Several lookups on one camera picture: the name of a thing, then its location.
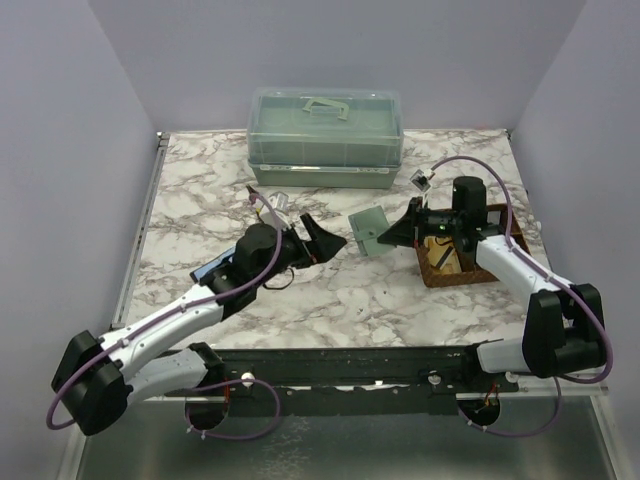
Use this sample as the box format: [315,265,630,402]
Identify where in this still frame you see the light green card holder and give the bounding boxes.
[348,206,394,257]

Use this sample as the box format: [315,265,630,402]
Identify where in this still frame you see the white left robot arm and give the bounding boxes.
[51,214,347,436]

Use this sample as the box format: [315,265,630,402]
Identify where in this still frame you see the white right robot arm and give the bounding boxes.
[378,176,607,378]

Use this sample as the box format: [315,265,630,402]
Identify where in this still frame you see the brown woven basket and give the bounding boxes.
[416,203,531,288]

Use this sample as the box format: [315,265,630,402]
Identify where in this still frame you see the green clear-lid storage box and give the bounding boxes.
[247,87,404,189]

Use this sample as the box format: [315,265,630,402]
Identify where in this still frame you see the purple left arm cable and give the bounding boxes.
[46,194,301,442]

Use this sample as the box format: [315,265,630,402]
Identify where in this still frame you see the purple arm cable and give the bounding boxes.
[429,156,616,437]
[46,194,301,442]

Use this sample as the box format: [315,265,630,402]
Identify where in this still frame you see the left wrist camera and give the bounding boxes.
[259,191,290,229]

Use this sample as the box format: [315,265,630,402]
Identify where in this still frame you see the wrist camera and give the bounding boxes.
[410,169,435,207]
[259,191,290,229]

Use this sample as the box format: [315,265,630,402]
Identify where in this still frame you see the yellow handled pliers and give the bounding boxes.
[246,185,270,222]

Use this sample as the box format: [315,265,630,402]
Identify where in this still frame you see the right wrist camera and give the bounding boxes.
[410,169,435,207]

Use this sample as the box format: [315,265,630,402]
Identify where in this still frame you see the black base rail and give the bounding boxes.
[184,344,521,419]

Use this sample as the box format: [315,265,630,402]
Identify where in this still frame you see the aluminium frame rail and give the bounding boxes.
[109,132,171,330]

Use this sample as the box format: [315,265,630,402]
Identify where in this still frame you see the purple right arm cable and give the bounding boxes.
[429,156,616,437]

